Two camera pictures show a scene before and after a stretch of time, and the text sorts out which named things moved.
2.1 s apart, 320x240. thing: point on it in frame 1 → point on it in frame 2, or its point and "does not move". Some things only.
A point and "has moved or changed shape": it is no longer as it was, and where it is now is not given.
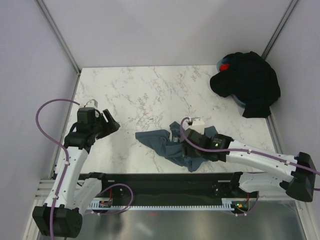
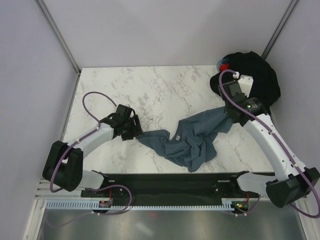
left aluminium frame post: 57,34 does not move
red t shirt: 224,67 does not move
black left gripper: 110,127 → 138,131
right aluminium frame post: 279,29 does not move
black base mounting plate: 173,187 does not move
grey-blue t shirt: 169,144 has moved or changed shape
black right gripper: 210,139 → 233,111
